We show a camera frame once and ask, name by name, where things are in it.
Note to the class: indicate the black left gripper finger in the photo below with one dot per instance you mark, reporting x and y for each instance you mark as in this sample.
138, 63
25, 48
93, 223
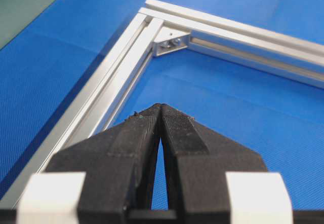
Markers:
196, 160

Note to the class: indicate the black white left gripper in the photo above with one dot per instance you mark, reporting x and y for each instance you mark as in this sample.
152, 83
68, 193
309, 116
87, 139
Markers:
115, 172

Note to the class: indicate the blue table mat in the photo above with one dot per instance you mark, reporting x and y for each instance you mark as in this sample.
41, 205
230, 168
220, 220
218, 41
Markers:
86, 22

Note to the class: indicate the green backdrop curtain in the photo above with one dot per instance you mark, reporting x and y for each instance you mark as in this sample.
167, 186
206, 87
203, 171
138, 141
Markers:
17, 14

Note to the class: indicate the silver aluminium extrusion frame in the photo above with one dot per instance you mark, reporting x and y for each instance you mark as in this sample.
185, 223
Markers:
280, 118

